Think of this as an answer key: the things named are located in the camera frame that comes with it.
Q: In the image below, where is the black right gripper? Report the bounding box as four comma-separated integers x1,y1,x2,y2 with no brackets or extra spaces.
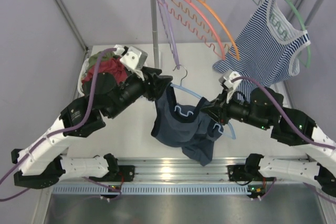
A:
201,87,270,130

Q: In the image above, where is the light blue hanger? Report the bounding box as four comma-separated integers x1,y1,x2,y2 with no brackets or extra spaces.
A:
170,65,236,140

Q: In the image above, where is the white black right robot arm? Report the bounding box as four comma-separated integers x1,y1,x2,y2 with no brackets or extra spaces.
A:
201,88,335,197

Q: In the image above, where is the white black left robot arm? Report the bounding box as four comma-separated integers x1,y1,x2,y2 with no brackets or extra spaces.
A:
11,67,173,189

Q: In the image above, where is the blue white striped tank top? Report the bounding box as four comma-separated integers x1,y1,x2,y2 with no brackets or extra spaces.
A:
213,0,311,87

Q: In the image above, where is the pink hanger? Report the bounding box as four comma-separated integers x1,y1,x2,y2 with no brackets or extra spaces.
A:
155,0,234,63

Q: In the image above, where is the orange hanger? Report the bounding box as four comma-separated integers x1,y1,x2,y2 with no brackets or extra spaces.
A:
168,0,239,60

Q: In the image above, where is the purple hanger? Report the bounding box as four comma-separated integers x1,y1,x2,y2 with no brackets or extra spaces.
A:
156,0,180,69

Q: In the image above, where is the green hanger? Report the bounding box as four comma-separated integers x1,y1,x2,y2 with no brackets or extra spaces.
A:
252,0,311,69

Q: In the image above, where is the red shirt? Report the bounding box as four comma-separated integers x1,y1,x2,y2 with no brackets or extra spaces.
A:
82,57,128,84

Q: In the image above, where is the olive green shirt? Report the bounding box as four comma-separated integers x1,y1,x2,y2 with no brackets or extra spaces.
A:
87,51,115,70

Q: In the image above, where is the white laundry basket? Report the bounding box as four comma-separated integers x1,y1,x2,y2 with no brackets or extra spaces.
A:
77,58,89,97

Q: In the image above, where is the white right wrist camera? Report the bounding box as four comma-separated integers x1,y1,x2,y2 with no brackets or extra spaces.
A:
219,70,241,96

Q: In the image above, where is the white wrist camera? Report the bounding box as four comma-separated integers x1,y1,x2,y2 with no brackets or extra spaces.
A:
219,70,241,96
114,45,148,81

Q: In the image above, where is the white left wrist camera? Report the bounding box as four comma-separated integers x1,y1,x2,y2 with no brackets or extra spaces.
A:
114,45,148,81

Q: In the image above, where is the aluminium mounting rail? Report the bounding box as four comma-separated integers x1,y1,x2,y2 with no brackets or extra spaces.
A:
118,157,246,184

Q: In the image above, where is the white slotted cable duct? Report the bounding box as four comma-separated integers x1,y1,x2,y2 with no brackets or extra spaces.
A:
52,184,251,195

